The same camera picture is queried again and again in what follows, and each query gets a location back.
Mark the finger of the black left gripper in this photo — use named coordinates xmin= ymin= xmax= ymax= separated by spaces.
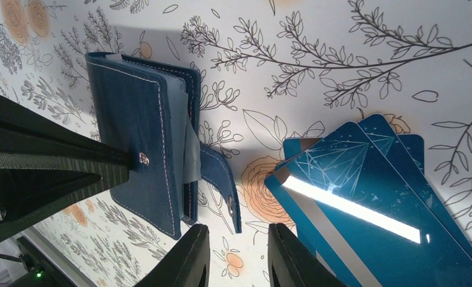
xmin=0 ymin=95 xmax=130 ymax=166
xmin=0 ymin=152 xmax=130 ymax=242

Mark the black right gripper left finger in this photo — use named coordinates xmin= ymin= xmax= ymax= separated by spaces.
xmin=135 ymin=224 xmax=210 ymax=287

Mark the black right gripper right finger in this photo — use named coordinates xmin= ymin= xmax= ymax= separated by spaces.
xmin=268 ymin=223 xmax=344 ymax=287

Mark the blue denim card holder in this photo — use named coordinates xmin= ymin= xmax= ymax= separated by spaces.
xmin=85 ymin=52 xmax=241 ymax=240

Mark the blue card with silver stripe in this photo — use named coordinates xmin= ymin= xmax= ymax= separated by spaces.
xmin=265 ymin=122 xmax=472 ymax=286

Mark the floral patterned table mat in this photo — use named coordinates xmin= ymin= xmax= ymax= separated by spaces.
xmin=0 ymin=1 xmax=472 ymax=286

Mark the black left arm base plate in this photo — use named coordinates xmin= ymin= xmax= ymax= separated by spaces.
xmin=9 ymin=236 xmax=75 ymax=287

